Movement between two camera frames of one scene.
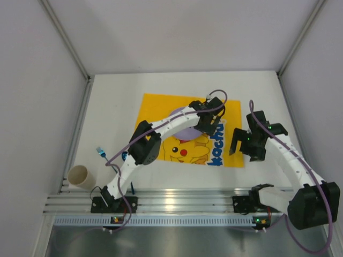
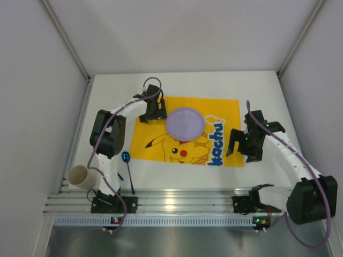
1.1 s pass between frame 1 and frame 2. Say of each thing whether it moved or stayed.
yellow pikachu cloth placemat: stayed
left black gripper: moved
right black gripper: stayed
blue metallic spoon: stayed
